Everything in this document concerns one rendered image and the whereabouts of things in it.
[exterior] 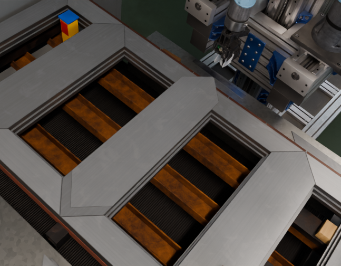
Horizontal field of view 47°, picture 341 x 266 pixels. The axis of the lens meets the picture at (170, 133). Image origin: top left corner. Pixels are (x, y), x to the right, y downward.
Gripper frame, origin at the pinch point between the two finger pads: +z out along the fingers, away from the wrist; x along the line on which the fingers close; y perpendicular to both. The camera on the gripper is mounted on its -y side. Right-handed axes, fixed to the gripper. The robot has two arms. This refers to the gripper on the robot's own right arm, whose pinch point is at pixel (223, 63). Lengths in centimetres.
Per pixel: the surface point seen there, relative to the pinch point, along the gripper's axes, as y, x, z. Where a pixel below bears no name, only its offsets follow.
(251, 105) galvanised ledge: -10.6, 14.8, 24.2
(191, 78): 11.2, -6.4, 5.4
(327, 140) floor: -81, 55, 92
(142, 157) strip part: 51, 2, 5
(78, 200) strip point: 75, -2, 5
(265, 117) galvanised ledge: -9.6, 22.9, 24.2
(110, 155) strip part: 58, -6, 5
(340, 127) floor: -97, 57, 92
